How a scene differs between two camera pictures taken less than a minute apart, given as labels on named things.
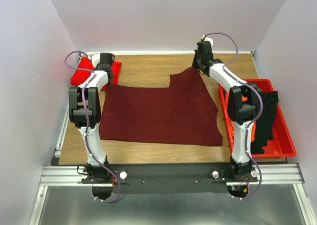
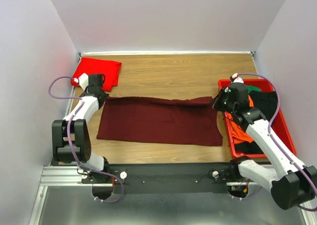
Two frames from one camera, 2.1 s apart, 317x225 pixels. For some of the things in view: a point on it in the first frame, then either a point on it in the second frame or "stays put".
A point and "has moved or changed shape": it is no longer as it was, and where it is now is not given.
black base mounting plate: x=166 y=179 stays put
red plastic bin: x=282 y=144 stays put
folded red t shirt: x=79 y=76 stays put
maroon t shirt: x=183 y=114 has moved or changed shape
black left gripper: x=110 y=74 → x=102 y=96
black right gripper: x=196 y=62 → x=217 y=100
